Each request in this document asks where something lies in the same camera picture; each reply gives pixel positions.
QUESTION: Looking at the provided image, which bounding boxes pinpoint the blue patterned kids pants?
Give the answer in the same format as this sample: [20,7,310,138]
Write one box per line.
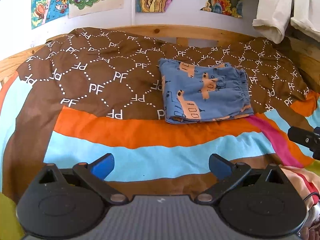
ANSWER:
[158,59,254,124]

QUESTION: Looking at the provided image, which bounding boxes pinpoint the colourful striped bed cover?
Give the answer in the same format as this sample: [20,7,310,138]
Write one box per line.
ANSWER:
[0,71,320,240]

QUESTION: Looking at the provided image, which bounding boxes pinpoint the brown PF patterned pillow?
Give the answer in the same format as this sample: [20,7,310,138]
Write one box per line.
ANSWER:
[17,28,309,124]

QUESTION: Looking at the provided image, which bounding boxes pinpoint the white hanging garment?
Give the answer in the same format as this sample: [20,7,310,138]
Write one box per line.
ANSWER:
[252,0,319,44]

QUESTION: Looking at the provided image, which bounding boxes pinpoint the black cable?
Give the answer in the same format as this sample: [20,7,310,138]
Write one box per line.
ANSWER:
[302,192,320,203]

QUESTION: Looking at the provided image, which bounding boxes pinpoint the wooden bed frame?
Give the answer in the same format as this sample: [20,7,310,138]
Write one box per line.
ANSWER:
[1,24,319,92]

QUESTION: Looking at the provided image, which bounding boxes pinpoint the white wall pipe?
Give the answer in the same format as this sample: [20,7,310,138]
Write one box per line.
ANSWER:
[131,0,136,25]

